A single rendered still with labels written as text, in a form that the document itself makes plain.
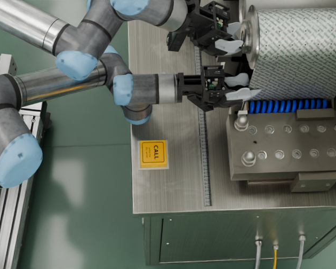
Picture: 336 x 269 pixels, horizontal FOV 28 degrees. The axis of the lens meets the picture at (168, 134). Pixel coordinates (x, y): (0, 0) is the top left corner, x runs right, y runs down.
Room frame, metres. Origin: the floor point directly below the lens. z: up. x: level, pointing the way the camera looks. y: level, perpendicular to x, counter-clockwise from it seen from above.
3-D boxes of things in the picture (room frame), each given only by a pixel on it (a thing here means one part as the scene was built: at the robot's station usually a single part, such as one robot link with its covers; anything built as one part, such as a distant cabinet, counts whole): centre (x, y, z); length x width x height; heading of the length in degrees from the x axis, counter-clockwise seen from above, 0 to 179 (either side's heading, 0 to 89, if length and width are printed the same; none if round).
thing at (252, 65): (0.77, -0.18, 1.25); 0.15 x 0.01 x 0.15; 7
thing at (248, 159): (0.55, -0.20, 1.05); 0.04 x 0.04 x 0.04
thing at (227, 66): (0.80, -0.13, 1.05); 0.06 x 0.05 x 0.31; 97
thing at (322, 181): (0.52, -0.38, 0.96); 0.10 x 0.03 x 0.11; 97
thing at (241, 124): (0.64, -0.18, 1.05); 0.04 x 0.04 x 0.04
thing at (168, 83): (0.69, 0.01, 1.11); 0.08 x 0.05 x 0.08; 7
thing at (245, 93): (0.69, -0.18, 1.12); 0.09 x 0.03 x 0.06; 95
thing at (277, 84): (0.73, -0.31, 1.11); 0.23 x 0.01 x 0.18; 97
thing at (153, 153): (0.59, 0.04, 0.91); 0.07 x 0.07 x 0.02; 7
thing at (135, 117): (0.69, 0.10, 1.01); 0.11 x 0.08 x 0.11; 38
